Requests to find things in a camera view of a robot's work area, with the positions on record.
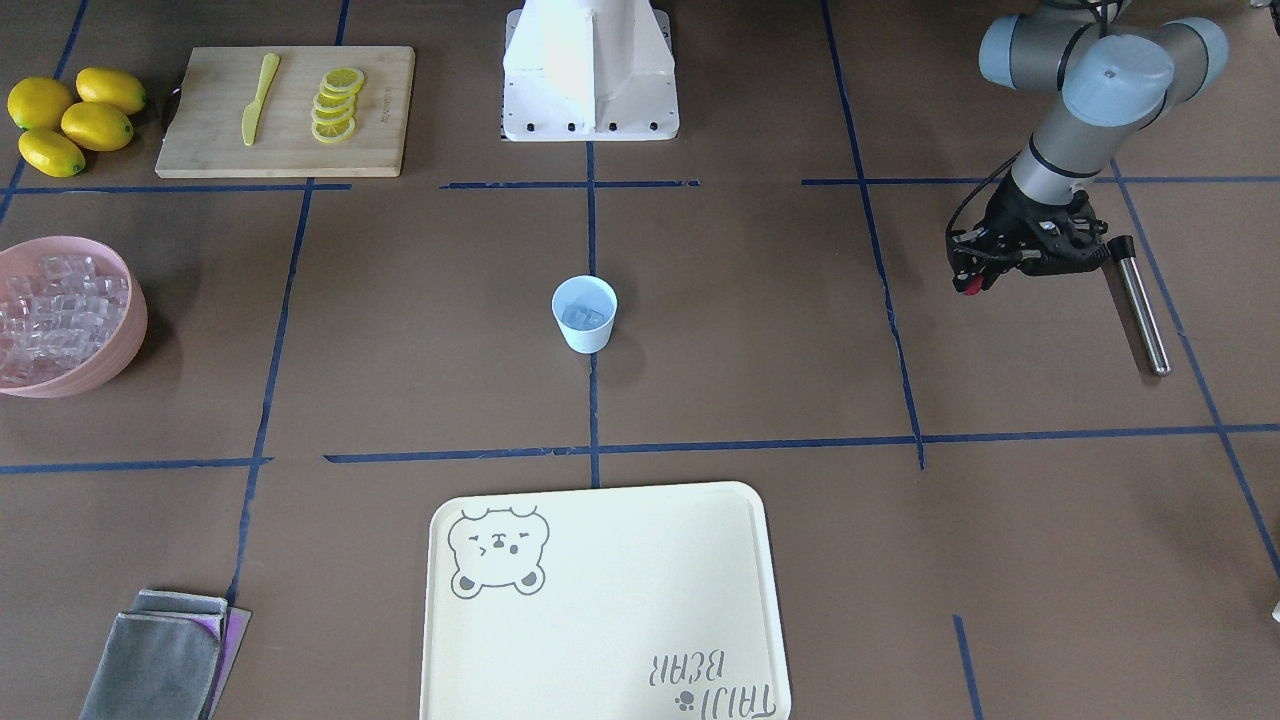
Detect white pedestal column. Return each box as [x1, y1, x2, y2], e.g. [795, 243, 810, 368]
[500, 1, 680, 143]

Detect yellow plastic knife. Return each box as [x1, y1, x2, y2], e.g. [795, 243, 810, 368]
[239, 53, 282, 147]

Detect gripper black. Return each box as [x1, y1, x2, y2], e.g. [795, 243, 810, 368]
[946, 179, 1110, 293]

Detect ice cubes in bowl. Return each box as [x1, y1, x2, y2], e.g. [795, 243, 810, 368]
[1, 254, 131, 387]

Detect lemon slices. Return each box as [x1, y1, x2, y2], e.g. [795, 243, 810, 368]
[310, 67, 366, 143]

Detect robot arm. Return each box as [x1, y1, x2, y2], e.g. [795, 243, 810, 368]
[946, 1, 1230, 295]

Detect pink bowl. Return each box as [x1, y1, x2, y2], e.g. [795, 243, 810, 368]
[1, 236, 148, 398]

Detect yellow lemon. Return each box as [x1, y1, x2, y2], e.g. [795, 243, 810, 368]
[6, 76, 76, 131]
[18, 129, 86, 178]
[76, 67, 148, 117]
[60, 102, 134, 152]

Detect wooden cutting board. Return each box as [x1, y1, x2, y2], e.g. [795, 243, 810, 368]
[155, 46, 416, 179]

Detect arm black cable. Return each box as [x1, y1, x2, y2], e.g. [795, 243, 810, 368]
[945, 150, 1027, 246]

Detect grey folded cloth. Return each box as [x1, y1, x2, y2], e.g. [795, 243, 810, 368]
[79, 589, 252, 719]

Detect steel muddler black tip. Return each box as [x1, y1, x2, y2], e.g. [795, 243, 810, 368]
[1107, 234, 1172, 378]

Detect light blue cup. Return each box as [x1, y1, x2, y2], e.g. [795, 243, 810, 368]
[550, 275, 620, 354]

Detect cream bear tray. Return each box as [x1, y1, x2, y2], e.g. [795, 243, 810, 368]
[419, 480, 794, 719]

